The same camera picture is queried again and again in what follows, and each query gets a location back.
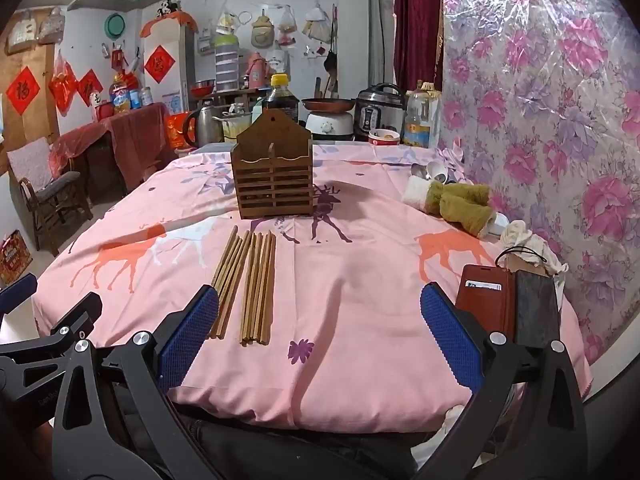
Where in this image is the hanging plastic bag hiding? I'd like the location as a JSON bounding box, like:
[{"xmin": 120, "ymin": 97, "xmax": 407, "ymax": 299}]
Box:
[
  {"xmin": 216, "ymin": 0, "xmax": 242, "ymax": 36},
  {"xmin": 301, "ymin": 6, "xmax": 332, "ymax": 43},
  {"xmin": 276, "ymin": 5, "xmax": 296, "ymax": 47},
  {"xmin": 37, "ymin": 7, "xmax": 66, "ymax": 45}
]

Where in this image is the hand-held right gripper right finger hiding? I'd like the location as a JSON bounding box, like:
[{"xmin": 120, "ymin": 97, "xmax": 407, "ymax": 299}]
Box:
[{"xmin": 420, "ymin": 282, "xmax": 589, "ymax": 480}]

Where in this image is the orange cloth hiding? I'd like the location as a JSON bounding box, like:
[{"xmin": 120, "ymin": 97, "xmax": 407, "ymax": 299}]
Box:
[{"xmin": 139, "ymin": 14, "xmax": 200, "ymax": 39}]

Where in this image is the yellow oil bottle blue label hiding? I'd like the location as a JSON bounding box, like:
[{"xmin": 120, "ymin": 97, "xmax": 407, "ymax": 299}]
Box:
[{"xmin": 108, "ymin": 73, "xmax": 132, "ymax": 114}]

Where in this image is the black phone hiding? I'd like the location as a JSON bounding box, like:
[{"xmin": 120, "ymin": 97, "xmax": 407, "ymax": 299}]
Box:
[{"xmin": 514, "ymin": 268, "xmax": 562, "ymax": 350}]

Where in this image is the brown leather wallet case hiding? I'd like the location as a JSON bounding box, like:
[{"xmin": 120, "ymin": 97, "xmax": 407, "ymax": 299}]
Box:
[{"xmin": 455, "ymin": 263, "xmax": 518, "ymax": 343}]

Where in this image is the red frying pan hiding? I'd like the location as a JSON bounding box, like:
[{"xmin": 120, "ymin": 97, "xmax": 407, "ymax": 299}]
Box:
[{"xmin": 299, "ymin": 97, "xmax": 357, "ymax": 114}]

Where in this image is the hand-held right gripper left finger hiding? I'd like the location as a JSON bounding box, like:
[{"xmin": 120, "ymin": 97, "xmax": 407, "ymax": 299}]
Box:
[{"xmin": 52, "ymin": 284, "xmax": 221, "ymax": 480}]

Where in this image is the dark red table cover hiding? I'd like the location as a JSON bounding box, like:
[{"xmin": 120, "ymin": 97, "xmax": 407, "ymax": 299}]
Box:
[{"xmin": 49, "ymin": 102, "xmax": 172, "ymax": 192}]

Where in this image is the dark sauce bottle yellow cap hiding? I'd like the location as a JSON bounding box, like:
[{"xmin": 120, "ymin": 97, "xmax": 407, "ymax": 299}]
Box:
[{"xmin": 260, "ymin": 73, "xmax": 301, "ymax": 126}]

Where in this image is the dark red curtain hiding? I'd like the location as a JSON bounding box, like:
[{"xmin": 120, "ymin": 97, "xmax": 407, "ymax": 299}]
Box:
[{"xmin": 393, "ymin": 0, "xmax": 444, "ymax": 93}]

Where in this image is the clear cooking oil bottle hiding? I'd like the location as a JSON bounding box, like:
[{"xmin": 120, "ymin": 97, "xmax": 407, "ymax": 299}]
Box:
[{"xmin": 403, "ymin": 81, "xmax": 442, "ymax": 149}]

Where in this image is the wooden armchair with cushions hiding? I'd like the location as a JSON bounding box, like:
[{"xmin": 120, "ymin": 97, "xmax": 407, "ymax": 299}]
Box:
[{"xmin": 7, "ymin": 137, "xmax": 94, "ymax": 257}]

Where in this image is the green round plate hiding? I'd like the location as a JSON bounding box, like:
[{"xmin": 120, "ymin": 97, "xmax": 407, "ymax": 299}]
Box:
[{"xmin": 103, "ymin": 12, "xmax": 126, "ymax": 40}]

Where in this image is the silver electric pressure cooker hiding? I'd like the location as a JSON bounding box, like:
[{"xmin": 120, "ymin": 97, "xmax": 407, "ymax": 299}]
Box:
[{"xmin": 355, "ymin": 83, "xmax": 407, "ymax": 142}]

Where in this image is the pink thermos flask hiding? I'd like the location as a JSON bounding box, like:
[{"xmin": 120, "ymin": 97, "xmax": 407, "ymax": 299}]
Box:
[{"xmin": 246, "ymin": 51, "xmax": 266, "ymax": 89}]

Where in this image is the floral plastic wrapped mattress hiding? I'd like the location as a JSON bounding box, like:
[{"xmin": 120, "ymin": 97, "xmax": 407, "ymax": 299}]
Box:
[{"xmin": 439, "ymin": 0, "xmax": 640, "ymax": 367}]

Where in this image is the grey striped stacked container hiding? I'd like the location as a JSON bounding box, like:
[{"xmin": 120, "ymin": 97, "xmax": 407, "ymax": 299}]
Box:
[{"xmin": 214, "ymin": 33, "xmax": 239, "ymax": 92}]

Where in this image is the white electric cooker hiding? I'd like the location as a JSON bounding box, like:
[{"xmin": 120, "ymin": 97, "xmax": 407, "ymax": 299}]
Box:
[{"xmin": 305, "ymin": 110, "xmax": 356, "ymax": 142}]

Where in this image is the brown wooden chopstick holder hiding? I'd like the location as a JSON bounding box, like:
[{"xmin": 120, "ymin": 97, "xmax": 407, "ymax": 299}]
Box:
[{"xmin": 230, "ymin": 109, "xmax": 316, "ymax": 220}]

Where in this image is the pink deer print bedsheet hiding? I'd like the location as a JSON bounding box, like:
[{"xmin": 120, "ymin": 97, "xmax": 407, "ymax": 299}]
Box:
[{"xmin": 32, "ymin": 141, "xmax": 594, "ymax": 435}]

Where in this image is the cream crumpled cloth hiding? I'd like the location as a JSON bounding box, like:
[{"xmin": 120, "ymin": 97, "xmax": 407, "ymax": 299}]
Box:
[{"xmin": 500, "ymin": 220, "xmax": 569, "ymax": 277}]

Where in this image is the steel pot with lid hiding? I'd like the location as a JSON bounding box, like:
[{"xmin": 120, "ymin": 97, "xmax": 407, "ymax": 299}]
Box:
[{"xmin": 212, "ymin": 110, "xmax": 253, "ymax": 144}]

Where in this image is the stainless steel kettle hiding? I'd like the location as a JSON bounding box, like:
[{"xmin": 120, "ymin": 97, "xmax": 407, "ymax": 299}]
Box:
[{"xmin": 182, "ymin": 104, "xmax": 225, "ymax": 149}]

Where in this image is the bunch of wooden chopsticks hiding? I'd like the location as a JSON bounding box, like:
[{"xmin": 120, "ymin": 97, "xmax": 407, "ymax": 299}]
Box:
[{"xmin": 209, "ymin": 225, "xmax": 277, "ymax": 346}]

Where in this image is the person's dark clothing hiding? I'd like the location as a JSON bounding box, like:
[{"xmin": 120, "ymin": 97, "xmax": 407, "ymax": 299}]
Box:
[{"xmin": 95, "ymin": 375, "xmax": 483, "ymax": 480}]

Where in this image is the red printed box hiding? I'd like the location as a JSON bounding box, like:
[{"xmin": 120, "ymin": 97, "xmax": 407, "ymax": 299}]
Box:
[{"xmin": 0, "ymin": 230, "xmax": 34, "ymax": 287}]

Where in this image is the beige hanging tote bag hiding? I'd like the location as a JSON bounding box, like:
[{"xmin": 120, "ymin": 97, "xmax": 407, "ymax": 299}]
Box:
[{"xmin": 5, "ymin": 12, "xmax": 39, "ymax": 56}]

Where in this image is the red diamond paper decoration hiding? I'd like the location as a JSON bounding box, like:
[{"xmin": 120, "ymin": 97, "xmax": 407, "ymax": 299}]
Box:
[
  {"xmin": 77, "ymin": 68, "xmax": 105, "ymax": 107},
  {"xmin": 5, "ymin": 67, "xmax": 41, "ymax": 115},
  {"xmin": 143, "ymin": 44, "xmax": 177, "ymax": 85}
]

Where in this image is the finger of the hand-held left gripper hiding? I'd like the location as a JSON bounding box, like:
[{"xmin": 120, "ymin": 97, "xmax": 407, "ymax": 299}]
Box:
[
  {"xmin": 0, "ymin": 272, "xmax": 39, "ymax": 316},
  {"xmin": 0, "ymin": 291, "xmax": 104, "ymax": 378}
]

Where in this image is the brown wooden door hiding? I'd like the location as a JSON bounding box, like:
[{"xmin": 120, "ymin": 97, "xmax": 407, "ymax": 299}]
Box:
[{"xmin": 0, "ymin": 42, "xmax": 57, "ymax": 177}]

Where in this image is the white refrigerator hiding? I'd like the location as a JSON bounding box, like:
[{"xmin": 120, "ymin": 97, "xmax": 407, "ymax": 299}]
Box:
[{"xmin": 142, "ymin": 19, "xmax": 197, "ymax": 117}]

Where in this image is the brown paper bag black cord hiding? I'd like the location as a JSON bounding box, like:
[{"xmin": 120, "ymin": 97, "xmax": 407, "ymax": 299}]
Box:
[{"xmin": 494, "ymin": 246, "xmax": 557, "ymax": 277}]

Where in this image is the red orange printed bag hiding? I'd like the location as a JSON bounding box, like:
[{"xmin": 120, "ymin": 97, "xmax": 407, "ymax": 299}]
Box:
[{"xmin": 167, "ymin": 112, "xmax": 192, "ymax": 151}]

